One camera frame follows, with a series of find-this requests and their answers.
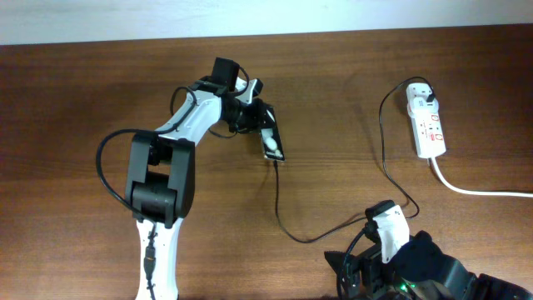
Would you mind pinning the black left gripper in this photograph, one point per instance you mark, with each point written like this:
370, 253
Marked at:
256, 120

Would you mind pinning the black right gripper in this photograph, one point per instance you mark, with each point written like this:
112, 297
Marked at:
371, 260

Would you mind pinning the black Samsung Galaxy smartphone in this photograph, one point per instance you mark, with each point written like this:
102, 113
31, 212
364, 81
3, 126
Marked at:
271, 139

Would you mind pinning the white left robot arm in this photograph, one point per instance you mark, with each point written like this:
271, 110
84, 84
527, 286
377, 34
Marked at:
161, 171

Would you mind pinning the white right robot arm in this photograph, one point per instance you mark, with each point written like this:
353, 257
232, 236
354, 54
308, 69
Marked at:
420, 270

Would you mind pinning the black USB charger plug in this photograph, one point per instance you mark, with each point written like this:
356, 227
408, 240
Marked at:
430, 98

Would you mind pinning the white power strip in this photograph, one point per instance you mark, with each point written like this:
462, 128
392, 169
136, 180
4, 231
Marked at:
425, 121

